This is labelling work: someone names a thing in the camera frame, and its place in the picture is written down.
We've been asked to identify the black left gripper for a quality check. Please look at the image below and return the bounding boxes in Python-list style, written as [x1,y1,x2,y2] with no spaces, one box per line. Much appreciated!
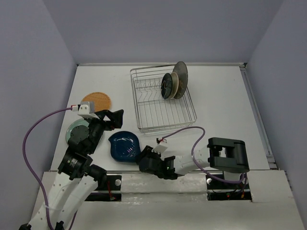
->
[87,108,124,153]

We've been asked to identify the orange woven round plate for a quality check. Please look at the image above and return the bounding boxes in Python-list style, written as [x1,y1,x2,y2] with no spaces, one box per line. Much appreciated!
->
[82,92,111,112]

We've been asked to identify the dark blue glazed plate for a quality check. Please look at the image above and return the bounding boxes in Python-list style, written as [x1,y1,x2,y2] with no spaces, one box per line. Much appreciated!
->
[108,131,141,163]

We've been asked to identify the mint green flower plate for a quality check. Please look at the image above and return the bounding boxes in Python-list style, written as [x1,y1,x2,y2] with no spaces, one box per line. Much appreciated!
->
[65,118,89,144]

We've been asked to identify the glossy black plate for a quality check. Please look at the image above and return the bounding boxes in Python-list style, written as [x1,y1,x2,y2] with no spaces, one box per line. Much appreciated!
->
[161,73,173,99]

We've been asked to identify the cream plate with black patch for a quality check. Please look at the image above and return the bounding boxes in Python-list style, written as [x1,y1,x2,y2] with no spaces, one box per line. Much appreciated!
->
[169,72,179,99]

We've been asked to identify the grey reindeer pattern plate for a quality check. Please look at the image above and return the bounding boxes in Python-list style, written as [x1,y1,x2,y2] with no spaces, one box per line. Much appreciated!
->
[173,61,188,99]

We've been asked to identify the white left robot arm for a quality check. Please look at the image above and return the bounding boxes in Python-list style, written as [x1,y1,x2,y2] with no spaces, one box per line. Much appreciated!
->
[20,105,124,230]

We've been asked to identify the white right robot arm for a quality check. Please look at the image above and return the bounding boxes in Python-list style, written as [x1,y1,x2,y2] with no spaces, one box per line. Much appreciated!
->
[136,138,250,188]

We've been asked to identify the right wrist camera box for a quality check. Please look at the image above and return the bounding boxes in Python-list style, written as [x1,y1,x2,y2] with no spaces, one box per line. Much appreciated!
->
[152,138,168,155]

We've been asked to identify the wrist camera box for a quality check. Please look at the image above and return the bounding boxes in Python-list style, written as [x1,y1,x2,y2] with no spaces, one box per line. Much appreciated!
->
[152,138,168,155]
[78,102,98,119]

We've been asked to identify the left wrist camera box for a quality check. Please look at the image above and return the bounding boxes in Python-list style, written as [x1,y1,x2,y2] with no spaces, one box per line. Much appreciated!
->
[78,102,98,119]

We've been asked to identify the metal wire dish rack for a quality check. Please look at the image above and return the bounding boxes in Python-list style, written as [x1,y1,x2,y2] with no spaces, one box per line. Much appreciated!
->
[130,64,197,134]

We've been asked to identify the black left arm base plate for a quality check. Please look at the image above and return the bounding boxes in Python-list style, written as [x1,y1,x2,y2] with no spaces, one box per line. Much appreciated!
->
[85,174,122,202]

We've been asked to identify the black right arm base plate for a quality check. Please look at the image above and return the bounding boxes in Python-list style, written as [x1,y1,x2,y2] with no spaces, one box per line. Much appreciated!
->
[206,176,252,201]

